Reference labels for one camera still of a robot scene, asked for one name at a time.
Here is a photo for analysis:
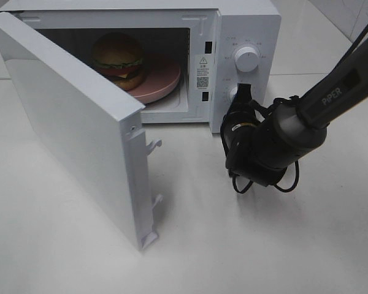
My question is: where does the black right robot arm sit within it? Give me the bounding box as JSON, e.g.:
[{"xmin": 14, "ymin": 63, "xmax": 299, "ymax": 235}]
[{"xmin": 220, "ymin": 38, "xmax": 368, "ymax": 186}]

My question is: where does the white warning label sticker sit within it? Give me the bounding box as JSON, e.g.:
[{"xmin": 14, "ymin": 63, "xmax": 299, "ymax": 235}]
[{"xmin": 194, "ymin": 55, "xmax": 212, "ymax": 90}]

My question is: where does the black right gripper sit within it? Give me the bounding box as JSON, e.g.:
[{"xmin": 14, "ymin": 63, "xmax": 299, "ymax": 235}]
[{"xmin": 220, "ymin": 83, "xmax": 264, "ymax": 176}]

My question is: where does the white microwave oven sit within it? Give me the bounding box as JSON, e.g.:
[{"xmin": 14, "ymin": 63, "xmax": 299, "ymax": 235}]
[{"xmin": 0, "ymin": 1, "xmax": 281, "ymax": 135}]

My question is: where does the burger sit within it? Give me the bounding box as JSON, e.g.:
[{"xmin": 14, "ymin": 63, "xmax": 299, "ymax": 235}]
[{"xmin": 91, "ymin": 32, "xmax": 145, "ymax": 91}]

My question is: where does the white microwave door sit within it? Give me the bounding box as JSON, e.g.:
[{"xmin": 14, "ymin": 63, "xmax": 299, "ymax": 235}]
[{"xmin": 0, "ymin": 12, "xmax": 162, "ymax": 250}]

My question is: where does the pink plate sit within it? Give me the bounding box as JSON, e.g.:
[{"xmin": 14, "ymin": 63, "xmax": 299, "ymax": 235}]
[{"xmin": 128, "ymin": 54, "xmax": 181, "ymax": 104}]

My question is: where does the black camera cable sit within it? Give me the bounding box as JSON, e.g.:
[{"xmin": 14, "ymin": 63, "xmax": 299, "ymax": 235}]
[{"xmin": 229, "ymin": 0, "xmax": 368, "ymax": 194}]

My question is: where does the white microwave knob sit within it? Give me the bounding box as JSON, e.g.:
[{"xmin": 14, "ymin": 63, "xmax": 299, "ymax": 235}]
[
  {"xmin": 229, "ymin": 87, "xmax": 238, "ymax": 102},
  {"xmin": 234, "ymin": 45, "xmax": 260, "ymax": 72}
]

